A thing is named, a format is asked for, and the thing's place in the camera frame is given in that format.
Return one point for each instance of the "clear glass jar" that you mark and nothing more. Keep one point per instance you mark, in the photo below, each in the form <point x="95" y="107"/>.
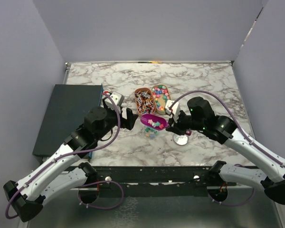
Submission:
<point x="150" y="132"/>

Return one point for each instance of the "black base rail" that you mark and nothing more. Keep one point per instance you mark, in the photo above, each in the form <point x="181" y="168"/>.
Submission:
<point x="158" y="181"/>

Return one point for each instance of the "tan tray of star candies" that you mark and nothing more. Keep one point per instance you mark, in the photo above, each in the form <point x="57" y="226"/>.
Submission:
<point x="160" y="96"/>

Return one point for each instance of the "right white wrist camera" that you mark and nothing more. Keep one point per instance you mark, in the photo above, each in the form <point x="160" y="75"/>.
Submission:
<point x="173" y="108"/>

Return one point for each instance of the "dark blue box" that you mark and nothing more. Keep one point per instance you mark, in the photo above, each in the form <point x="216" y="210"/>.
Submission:
<point x="65" y="112"/>

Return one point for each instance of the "purple plastic scoop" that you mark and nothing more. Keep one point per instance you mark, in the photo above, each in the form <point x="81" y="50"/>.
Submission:
<point x="159" y="123"/>

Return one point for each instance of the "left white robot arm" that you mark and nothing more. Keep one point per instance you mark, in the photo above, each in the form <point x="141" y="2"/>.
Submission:
<point x="29" y="195"/>

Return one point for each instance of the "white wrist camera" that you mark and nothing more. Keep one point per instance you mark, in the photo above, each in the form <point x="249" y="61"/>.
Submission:
<point x="116" y="98"/>
<point x="173" y="108"/>

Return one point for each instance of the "pink tray of lollipops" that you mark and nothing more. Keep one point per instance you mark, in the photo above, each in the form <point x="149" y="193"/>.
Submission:
<point x="144" y="101"/>

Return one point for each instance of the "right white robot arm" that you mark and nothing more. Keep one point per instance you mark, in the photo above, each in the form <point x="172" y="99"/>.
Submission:
<point x="269" y="176"/>

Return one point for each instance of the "silver jar lid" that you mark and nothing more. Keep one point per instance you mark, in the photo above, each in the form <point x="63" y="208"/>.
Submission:
<point x="180" y="139"/>

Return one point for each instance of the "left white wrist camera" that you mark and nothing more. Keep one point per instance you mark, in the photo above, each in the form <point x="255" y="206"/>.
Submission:
<point x="116" y="98"/>

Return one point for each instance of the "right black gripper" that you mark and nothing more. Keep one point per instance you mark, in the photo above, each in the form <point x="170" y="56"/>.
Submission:
<point x="175" y="127"/>

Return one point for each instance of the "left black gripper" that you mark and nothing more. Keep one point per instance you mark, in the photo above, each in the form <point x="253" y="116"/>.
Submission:
<point x="128" y="122"/>

